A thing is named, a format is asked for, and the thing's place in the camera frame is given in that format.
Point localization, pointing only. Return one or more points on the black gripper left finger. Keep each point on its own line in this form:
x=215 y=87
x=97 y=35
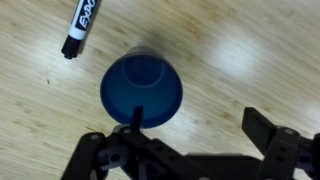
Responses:
x=133 y=150

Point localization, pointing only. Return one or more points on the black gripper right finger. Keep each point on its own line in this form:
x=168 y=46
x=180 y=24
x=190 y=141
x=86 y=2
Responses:
x=283 y=150

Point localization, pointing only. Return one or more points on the blue plastic cup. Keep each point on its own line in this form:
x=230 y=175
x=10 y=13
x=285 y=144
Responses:
x=140 y=86

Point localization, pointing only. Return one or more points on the black and white dry-erase marker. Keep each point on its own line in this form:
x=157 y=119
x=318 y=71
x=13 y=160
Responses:
x=80 y=23

